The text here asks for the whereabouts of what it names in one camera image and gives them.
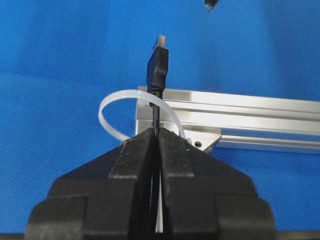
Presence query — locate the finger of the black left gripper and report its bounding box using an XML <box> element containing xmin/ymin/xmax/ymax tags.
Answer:
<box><xmin>204</xmin><ymin>0</ymin><xmax>218</xmax><ymax>12</ymax></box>

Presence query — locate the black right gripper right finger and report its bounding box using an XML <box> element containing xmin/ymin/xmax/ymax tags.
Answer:
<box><xmin>158</xmin><ymin>128</ymin><xmax>275</xmax><ymax>240</ymax></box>

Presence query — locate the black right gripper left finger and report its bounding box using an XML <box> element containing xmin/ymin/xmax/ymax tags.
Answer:
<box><xmin>24</xmin><ymin>128</ymin><xmax>155</xmax><ymax>240</ymax></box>

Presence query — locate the black USB cable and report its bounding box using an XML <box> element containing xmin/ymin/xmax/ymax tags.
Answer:
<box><xmin>145</xmin><ymin>34</ymin><xmax>170</xmax><ymax>236</ymax></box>

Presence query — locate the white zip tie loop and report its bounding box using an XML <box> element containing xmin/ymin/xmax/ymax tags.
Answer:
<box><xmin>98</xmin><ymin>89</ymin><xmax>187</xmax><ymax>142</ymax></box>

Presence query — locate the blue textured mat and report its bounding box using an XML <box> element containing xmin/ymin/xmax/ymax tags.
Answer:
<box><xmin>0</xmin><ymin>0</ymin><xmax>320</xmax><ymax>234</ymax></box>

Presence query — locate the silver aluminium extrusion frame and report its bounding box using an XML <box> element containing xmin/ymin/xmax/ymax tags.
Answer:
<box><xmin>136</xmin><ymin>86</ymin><xmax>320</xmax><ymax>155</ymax></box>

